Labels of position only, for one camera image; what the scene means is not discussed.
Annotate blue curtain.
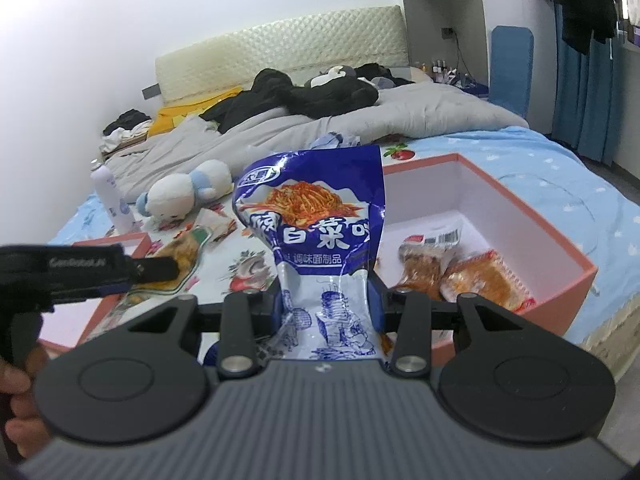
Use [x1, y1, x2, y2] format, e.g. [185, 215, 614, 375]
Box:
[551, 0, 640, 167]

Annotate white snack packet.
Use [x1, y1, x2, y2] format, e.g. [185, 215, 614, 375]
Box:
[194, 207, 239, 252]

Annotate dark clothes heap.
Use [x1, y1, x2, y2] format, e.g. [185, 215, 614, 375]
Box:
[356, 62, 417, 89]

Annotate blue white snack bag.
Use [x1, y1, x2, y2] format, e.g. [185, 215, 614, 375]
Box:
[232, 144, 389, 362]

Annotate hanging black clothes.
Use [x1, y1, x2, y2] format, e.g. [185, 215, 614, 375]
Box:
[520, 0, 627, 55]

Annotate blue printed bed sheet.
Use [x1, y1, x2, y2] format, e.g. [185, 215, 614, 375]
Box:
[47, 125, 640, 351]

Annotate black power cable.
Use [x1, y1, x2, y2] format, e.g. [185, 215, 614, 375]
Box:
[451, 34, 473, 83]

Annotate pink cardboard box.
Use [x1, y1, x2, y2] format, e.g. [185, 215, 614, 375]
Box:
[372, 152, 599, 357]

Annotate pink box lid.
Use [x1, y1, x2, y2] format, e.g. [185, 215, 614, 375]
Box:
[37, 232, 152, 357]

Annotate cream quilted headboard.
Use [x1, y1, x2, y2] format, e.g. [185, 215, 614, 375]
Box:
[154, 5, 407, 95]

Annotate yellow cloth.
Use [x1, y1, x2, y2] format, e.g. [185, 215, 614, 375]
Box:
[146, 86, 244, 137]

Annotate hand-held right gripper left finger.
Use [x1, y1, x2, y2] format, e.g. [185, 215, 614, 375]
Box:
[125, 289, 284, 379]

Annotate blue chair back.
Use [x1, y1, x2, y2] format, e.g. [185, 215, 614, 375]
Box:
[489, 25, 532, 120]

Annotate black jacket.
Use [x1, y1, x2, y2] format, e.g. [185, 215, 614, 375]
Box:
[199, 67, 380, 134]

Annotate clear barcode snack packet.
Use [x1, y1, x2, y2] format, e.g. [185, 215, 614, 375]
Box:
[397, 227, 464, 302]

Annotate grey duvet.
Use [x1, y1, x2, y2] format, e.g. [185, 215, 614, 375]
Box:
[104, 81, 530, 197]

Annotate black white plush toy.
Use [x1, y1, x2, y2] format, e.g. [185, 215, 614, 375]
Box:
[304, 65, 359, 89]

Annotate white blue plush toy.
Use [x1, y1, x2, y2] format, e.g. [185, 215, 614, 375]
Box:
[135, 159, 234, 224]

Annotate white spray bottle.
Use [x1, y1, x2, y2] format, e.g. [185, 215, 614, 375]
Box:
[89, 158, 139, 234]

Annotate group of small bottles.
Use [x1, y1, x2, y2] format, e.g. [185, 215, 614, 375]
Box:
[419, 59, 460, 82]

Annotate person's left hand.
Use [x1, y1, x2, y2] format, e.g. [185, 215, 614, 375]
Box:
[0, 359, 52, 448]

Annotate pile of folded clothes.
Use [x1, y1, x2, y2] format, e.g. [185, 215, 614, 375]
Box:
[99, 108, 154, 154]

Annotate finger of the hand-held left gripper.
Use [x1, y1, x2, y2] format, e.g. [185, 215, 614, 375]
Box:
[128, 256, 181, 284]

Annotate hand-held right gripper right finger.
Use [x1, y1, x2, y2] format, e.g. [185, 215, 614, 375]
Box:
[367, 278, 512, 379]

